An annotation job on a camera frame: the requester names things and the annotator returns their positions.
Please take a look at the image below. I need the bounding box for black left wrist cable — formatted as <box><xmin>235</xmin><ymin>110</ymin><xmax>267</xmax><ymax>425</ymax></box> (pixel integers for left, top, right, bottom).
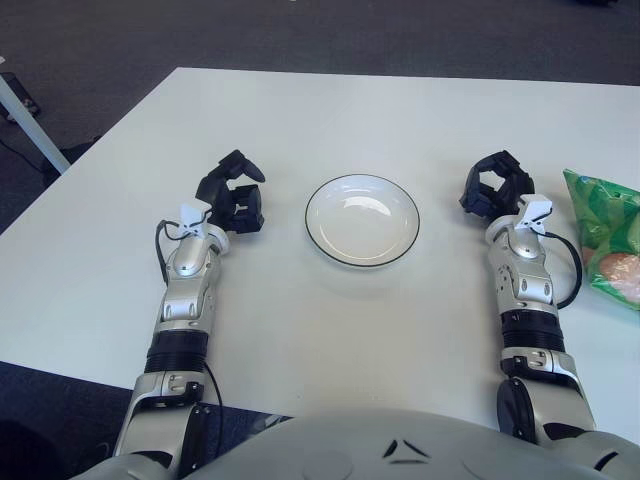
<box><xmin>153</xmin><ymin>218</ymin><xmax>175</xmax><ymax>287</ymax></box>

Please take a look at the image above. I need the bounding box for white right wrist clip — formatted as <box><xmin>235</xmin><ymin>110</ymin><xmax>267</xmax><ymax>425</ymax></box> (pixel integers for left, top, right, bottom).
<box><xmin>514</xmin><ymin>195</ymin><xmax>556</xmax><ymax>232</ymax></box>

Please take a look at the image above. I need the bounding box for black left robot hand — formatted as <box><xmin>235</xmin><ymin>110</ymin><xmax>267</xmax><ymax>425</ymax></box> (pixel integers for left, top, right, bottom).
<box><xmin>194</xmin><ymin>148</ymin><xmax>267</xmax><ymax>236</ymax></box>

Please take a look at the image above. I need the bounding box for white desk leg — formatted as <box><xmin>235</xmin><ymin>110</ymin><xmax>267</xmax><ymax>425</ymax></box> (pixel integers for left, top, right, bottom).
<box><xmin>0</xmin><ymin>74</ymin><xmax>71</xmax><ymax>176</ymax></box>

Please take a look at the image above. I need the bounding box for dark bulky seat shape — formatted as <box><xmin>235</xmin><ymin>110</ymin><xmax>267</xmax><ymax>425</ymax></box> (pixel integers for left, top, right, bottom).
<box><xmin>0</xmin><ymin>418</ymin><xmax>117</xmax><ymax>480</ymax></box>

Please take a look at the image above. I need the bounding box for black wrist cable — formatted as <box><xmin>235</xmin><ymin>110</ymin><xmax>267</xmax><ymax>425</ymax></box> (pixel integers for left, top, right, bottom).
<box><xmin>543</xmin><ymin>229</ymin><xmax>586</xmax><ymax>310</ymax></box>
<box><xmin>153</xmin><ymin>218</ymin><xmax>175</xmax><ymax>287</ymax></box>

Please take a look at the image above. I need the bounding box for green potato chip bag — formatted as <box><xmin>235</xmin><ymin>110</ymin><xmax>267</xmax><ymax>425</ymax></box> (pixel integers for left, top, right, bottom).
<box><xmin>562</xmin><ymin>168</ymin><xmax>640</xmax><ymax>312</ymax></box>

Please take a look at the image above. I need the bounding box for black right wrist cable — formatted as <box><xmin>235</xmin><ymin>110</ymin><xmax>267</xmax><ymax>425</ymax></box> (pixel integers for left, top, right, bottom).
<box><xmin>543</xmin><ymin>229</ymin><xmax>586</xmax><ymax>310</ymax></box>

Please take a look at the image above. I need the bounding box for grey robot torso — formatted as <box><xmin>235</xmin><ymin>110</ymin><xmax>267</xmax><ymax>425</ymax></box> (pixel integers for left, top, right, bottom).
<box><xmin>79</xmin><ymin>404</ymin><xmax>640</xmax><ymax>480</ymax></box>

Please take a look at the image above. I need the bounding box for thin black left elbow cable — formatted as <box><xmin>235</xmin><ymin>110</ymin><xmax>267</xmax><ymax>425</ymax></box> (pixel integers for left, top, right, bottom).
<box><xmin>200</xmin><ymin>358</ymin><xmax>225</xmax><ymax>407</ymax></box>

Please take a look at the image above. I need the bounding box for white plate with black rim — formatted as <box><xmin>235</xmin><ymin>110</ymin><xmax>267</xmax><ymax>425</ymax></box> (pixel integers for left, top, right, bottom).
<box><xmin>304</xmin><ymin>173</ymin><xmax>422</xmax><ymax>272</ymax></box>

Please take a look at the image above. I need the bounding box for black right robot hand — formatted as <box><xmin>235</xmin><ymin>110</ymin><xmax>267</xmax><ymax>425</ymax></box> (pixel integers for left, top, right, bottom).
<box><xmin>458</xmin><ymin>149</ymin><xmax>537</xmax><ymax>218</ymax></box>

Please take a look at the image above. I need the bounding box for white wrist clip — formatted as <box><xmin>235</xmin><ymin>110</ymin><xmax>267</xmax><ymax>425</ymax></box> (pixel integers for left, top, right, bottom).
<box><xmin>514</xmin><ymin>195</ymin><xmax>556</xmax><ymax>232</ymax></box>
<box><xmin>177</xmin><ymin>201</ymin><xmax>209</xmax><ymax>241</ymax></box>

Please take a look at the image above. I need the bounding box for black box on floor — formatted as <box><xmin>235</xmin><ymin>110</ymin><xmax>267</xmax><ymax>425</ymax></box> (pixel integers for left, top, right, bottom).
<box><xmin>0</xmin><ymin>71</ymin><xmax>44</xmax><ymax>124</ymax></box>

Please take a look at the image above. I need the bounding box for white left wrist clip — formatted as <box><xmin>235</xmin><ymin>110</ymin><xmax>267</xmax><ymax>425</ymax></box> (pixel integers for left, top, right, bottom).
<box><xmin>177</xmin><ymin>201</ymin><xmax>209</xmax><ymax>241</ymax></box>

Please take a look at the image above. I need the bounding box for thin black floor cable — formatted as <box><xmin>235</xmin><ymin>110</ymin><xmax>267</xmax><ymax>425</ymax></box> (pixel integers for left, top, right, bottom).
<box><xmin>0</xmin><ymin>135</ymin><xmax>52</xmax><ymax>172</ymax></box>

